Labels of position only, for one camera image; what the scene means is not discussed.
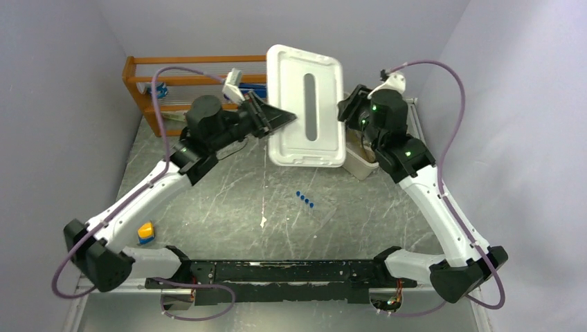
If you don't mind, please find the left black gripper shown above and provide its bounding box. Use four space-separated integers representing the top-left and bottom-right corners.
209 90 296 151

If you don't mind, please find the white plastic container lid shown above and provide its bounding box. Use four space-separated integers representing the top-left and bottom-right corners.
267 44 346 168

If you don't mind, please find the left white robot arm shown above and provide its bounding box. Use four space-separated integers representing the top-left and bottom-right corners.
64 91 297 292

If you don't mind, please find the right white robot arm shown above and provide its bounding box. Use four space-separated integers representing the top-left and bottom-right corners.
338 84 508 304

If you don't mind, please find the blue stapler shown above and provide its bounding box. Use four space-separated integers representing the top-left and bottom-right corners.
239 83 267 99

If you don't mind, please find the beige plastic bin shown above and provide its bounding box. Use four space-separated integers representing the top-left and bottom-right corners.
343 119 379 181

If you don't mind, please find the small white green box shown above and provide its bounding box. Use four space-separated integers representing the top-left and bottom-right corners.
161 111 187 122

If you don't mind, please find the orange wooden shelf rack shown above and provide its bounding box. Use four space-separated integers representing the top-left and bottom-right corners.
122 55 267 137

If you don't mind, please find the blue yellow small object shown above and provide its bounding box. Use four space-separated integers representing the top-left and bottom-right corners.
137 221 155 245

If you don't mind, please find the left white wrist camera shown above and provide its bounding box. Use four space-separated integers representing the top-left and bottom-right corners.
222 68 248 105

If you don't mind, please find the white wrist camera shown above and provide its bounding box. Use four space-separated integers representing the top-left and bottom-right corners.
222 68 248 105
368 69 406 100

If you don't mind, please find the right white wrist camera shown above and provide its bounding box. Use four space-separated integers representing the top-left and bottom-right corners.
368 69 406 100

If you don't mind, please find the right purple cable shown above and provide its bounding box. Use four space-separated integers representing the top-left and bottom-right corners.
380 59 507 318

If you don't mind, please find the purple cable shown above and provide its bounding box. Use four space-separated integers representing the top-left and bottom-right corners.
51 66 231 299
380 59 507 318

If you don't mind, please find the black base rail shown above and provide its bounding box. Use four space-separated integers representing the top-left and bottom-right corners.
190 260 418 306

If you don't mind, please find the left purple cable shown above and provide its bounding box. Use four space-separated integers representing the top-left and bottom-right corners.
51 66 231 299

